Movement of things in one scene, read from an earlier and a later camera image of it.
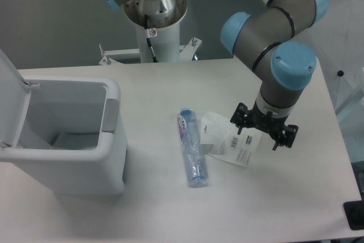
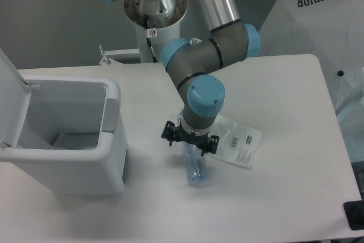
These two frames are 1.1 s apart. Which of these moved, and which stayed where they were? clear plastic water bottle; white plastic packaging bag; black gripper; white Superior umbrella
Moved: black gripper
Stayed: white plastic packaging bag; white Superior umbrella; clear plastic water bottle
